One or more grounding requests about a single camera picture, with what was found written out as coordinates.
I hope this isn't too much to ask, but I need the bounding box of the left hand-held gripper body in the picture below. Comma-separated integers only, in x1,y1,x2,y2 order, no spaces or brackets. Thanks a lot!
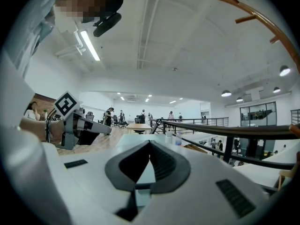
52,90,86,151

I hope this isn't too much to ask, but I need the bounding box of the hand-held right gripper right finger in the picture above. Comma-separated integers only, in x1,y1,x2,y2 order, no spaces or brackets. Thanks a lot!
130,139,270,225

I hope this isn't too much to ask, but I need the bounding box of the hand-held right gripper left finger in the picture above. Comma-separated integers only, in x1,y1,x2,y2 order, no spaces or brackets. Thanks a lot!
43,139,151,225

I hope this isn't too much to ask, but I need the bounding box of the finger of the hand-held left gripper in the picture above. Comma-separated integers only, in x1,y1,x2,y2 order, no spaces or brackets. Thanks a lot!
75,112,113,136
78,131,102,147

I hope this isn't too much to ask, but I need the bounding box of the person's left forearm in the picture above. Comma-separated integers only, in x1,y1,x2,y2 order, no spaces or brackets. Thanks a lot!
19,116,64,143

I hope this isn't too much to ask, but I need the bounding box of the light wooden desk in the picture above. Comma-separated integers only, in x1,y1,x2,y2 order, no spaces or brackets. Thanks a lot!
126,123,153,135

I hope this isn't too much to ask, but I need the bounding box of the brown wooden organizer box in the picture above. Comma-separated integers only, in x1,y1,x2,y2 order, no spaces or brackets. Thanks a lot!
183,143,209,155

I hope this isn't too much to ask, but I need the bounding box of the row of ceiling panel lights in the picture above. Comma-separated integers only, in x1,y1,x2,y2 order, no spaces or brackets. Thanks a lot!
117,92,183,104

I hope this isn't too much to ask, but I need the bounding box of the white tube ceiling light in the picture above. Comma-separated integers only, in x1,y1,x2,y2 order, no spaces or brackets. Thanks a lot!
79,29,101,62

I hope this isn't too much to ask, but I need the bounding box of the black metal railing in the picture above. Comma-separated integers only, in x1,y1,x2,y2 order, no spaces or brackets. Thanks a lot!
150,117,300,171

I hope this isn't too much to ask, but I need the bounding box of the thin black balustrade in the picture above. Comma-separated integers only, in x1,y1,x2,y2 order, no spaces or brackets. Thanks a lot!
161,117,229,135

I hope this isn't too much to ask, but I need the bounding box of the person's light blue shirt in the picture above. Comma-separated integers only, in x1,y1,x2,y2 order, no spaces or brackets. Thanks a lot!
13,0,79,79

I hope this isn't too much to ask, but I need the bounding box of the person's head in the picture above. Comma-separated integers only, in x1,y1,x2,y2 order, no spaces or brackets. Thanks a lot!
54,0,113,23

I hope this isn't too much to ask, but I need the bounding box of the glass office partition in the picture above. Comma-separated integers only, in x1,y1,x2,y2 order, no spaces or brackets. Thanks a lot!
240,101,277,127

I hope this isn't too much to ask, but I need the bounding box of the white ceiling conduit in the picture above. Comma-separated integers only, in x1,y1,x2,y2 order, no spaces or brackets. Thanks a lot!
135,0,165,70

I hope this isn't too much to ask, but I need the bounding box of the brown wooden coat rack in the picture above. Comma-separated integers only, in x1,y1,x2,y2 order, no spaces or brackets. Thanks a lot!
213,0,300,138

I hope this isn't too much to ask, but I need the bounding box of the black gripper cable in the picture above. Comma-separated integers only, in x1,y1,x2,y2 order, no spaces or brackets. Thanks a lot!
44,108,57,143

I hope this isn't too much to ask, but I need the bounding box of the black head-mounted camera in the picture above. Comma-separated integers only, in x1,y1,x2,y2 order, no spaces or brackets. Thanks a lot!
93,12,122,38

